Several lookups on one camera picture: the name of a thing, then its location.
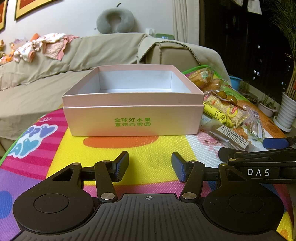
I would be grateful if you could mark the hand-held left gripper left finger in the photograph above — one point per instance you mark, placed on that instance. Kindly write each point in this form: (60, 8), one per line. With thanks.
(123, 165)

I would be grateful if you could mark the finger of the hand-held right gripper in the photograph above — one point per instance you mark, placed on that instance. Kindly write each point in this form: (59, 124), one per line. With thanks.
(275, 143)
(231, 153)

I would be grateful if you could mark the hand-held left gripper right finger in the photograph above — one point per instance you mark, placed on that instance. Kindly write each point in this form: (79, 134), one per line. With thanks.
(178, 166)

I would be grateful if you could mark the clear barcode snack packet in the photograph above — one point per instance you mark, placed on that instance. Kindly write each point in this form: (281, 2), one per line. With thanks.
(253, 122)

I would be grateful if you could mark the rice cracker packet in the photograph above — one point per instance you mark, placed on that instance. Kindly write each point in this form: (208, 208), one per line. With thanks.
(214, 100)
(238, 117)

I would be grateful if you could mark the yellow snack packet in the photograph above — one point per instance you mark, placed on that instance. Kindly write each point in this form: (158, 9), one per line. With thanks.
(215, 114)

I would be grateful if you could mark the pink cardboard box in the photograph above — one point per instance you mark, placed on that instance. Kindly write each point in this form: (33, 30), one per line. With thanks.
(92, 120)

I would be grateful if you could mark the red label bread bun packet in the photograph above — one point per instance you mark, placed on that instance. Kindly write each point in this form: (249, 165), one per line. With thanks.
(214, 84)

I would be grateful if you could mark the green label bread bun packet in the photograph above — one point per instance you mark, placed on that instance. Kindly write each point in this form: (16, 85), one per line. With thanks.
(201, 77)

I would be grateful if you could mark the dark pastry packet white label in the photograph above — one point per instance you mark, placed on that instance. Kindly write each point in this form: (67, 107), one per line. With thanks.
(229, 136)

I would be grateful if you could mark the colourful cartoon play mat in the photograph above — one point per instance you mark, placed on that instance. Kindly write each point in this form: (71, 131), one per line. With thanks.
(150, 143)

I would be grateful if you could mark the small potted plant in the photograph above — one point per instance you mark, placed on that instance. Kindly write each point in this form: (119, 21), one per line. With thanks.
(247, 92)
(267, 109)

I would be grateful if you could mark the brown balls snack packet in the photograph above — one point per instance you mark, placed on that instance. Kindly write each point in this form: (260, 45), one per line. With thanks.
(227, 97)

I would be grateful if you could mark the blue plastic bucket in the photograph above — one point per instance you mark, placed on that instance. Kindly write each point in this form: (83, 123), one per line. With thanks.
(235, 83)

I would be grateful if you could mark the tall green palm plant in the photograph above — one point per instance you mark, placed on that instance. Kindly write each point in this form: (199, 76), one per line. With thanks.
(289, 46)

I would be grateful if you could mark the beige sofa throw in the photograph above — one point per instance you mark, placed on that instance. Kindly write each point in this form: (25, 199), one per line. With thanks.
(203, 58)
(92, 51)

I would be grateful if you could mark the beige sofa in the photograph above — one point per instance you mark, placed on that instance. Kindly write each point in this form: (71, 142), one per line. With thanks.
(34, 97)

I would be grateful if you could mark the green digital clock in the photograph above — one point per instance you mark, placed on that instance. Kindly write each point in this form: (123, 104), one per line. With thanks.
(164, 36)

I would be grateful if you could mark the cream hanging cloth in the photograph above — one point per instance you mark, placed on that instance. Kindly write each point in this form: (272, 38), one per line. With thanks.
(253, 5)

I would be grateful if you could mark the cream curtain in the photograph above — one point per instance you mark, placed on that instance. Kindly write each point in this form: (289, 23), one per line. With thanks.
(185, 20)

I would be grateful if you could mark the pile of baby clothes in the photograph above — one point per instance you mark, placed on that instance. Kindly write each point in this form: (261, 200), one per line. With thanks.
(53, 44)

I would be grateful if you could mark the grey neck pillow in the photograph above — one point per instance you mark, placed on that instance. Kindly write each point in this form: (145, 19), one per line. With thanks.
(104, 22)

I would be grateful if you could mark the orange toy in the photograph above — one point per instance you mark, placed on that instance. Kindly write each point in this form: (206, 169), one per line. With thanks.
(4, 58)

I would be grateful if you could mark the white wall socket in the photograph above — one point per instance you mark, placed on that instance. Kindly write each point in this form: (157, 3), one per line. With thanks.
(149, 32)

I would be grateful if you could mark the yellow framed wall picture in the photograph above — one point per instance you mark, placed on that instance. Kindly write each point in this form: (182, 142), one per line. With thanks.
(2, 14)
(46, 7)

